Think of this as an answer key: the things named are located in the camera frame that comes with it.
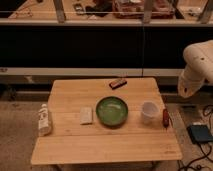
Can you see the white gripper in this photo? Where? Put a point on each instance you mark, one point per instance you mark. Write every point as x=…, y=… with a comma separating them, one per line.
x=189, y=82

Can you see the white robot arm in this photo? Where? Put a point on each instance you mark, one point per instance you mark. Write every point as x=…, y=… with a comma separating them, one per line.
x=198, y=69

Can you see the white sponge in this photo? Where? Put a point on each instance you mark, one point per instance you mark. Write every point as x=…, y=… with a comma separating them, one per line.
x=86, y=115

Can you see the white plastic cup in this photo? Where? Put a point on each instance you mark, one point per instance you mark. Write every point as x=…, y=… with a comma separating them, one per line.
x=149, y=112

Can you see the dark blue box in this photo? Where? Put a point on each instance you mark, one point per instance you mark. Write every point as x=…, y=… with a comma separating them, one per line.
x=199, y=134

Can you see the brown chocolate bar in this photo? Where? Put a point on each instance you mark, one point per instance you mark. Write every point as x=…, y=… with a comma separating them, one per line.
x=117, y=83

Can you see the green bowl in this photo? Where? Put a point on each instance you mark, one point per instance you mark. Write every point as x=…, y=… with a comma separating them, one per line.
x=112, y=111

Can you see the wooden table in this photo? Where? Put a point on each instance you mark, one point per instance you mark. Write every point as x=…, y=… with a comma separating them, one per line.
x=73, y=143

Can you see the white plastic bottle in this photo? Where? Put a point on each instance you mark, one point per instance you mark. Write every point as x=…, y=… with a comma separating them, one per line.
x=44, y=121

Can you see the long workbench shelf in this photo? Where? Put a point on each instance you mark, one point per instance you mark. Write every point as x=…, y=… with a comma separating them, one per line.
x=106, y=12

